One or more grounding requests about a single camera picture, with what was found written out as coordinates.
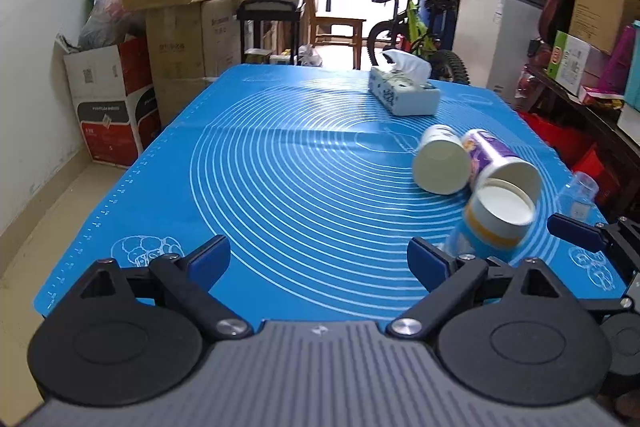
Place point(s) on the white chest freezer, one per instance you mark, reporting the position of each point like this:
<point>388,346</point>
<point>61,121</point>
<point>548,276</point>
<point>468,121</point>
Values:
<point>495,37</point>

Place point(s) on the grey plastic bag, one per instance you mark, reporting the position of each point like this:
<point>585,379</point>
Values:
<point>107,22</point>

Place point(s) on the dark wooden side table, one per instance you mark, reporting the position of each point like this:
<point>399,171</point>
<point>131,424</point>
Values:
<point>595,122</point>

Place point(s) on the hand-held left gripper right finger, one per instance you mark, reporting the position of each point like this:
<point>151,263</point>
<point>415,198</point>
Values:
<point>425,264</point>

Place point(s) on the blue silicone mat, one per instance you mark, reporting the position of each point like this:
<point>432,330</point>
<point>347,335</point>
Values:
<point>300,167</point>

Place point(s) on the black cart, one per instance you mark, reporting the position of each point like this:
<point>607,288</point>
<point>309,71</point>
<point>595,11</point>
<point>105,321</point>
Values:
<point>267,9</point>

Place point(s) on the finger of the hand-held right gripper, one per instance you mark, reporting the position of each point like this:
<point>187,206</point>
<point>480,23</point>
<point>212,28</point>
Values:
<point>607,304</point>
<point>575,231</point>

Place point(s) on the tall brown cardboard box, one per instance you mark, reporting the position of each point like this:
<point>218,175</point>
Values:
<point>195,42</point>

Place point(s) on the low brown cardboard box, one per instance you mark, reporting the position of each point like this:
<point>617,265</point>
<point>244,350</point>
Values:
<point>180,99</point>

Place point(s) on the purple print paper cup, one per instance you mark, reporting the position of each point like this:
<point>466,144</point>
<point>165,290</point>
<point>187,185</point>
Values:
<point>492,157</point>

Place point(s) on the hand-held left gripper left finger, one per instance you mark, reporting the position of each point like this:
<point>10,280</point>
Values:
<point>207,259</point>

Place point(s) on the white and red box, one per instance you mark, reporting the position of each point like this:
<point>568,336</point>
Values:
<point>112,107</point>

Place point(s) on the green bicycle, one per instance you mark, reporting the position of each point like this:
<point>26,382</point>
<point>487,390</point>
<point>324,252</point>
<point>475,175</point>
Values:
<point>415,22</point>

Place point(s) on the red bag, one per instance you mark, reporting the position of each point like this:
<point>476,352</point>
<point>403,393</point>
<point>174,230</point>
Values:
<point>555,134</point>

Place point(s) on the wooden stool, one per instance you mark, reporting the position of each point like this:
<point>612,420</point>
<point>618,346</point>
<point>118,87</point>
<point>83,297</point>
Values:
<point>340,29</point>

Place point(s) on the tissue box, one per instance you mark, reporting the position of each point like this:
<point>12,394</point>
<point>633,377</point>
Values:
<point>402,94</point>

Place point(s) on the green and white box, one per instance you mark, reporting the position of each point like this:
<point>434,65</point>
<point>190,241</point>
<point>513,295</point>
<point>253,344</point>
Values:
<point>572,62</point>

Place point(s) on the pink bag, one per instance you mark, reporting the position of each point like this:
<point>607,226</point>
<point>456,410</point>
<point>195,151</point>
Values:
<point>620,62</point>

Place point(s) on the clear plastic cup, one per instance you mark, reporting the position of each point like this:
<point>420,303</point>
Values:
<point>579,194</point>

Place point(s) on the white paper cup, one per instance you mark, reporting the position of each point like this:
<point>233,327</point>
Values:
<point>442,162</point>

